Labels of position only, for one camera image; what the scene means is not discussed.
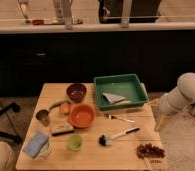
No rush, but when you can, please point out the black white dish brush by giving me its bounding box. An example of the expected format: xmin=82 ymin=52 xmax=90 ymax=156
xmin=98 ymin=127 xmax=140 ymax=146

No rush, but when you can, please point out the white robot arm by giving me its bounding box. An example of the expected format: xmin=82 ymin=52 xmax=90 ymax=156
xmin=158 ymin=72 xmax=195 ymax=115

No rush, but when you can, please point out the purple bowl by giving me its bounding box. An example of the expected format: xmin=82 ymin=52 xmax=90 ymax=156
xmin=66 ymin=83 xmax=87 ymax=103

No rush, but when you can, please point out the orange bowl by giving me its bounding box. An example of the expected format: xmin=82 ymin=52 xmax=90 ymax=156
xmin=68 ymin=104 xmax=96 ymax=128

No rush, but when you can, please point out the green plastic tray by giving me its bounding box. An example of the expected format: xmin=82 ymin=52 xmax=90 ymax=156
xmin=94 ymin=74 xmax=148 ymax=111

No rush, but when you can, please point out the grey cloth in tray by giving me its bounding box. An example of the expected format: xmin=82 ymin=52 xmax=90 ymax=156
xmin=103 ymin=93 xmax=125 ymax=104

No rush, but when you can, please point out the metal fork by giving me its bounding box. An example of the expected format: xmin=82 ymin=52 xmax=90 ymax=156
xmin=104 ymin=114 xmax=135 ymax=123

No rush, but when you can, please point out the green vegetable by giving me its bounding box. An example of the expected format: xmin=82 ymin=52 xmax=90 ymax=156
xmin=48 ymin=100 xmax=70 ymax=111

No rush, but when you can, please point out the peach fruit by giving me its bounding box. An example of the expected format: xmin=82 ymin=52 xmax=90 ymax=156
xmin=60 ymin=102 xmax=71 ymax=114

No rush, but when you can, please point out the wooden folding table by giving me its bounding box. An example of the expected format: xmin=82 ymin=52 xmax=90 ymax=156
xmin=15 ymin=82 xmax=170 ymax=171

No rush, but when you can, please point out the black eraser block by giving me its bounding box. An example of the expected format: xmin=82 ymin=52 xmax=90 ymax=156
xmin=50 ymin=122 xmax=74 ymax=136

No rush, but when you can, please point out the small green cup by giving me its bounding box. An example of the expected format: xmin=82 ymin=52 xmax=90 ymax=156
xmin=66 ymin=134 xmax=82 ymax=151

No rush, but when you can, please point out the metal measuring cup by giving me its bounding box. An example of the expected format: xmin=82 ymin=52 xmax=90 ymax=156
xmin=36 ymin=109 xmax=50 ymax=126

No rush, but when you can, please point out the black appliance on counter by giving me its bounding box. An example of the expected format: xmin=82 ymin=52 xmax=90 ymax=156
xmin=98 ymin=0 xmax=161 ymax=24

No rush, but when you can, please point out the bunch of red grapes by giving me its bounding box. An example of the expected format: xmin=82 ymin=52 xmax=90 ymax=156
xmin=136 ymin=143 xmax=165 ymax=159

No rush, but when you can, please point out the clear glass cup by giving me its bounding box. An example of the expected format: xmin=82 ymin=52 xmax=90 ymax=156
xmin=38 ymin=142 xmax=51 ymax=158

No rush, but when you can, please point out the blue sponge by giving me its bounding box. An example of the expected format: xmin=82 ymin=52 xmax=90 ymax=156
xmin=22 ymin=131 xmax=49 ymax=158

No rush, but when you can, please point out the black office chair base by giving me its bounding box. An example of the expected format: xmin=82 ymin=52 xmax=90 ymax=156
xmin=0 ymin=96 xmax=24 ymax=144

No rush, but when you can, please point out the small orange dish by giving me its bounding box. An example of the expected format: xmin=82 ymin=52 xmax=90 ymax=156
xmin=32 ymin=19 xmax=44 ymax=25

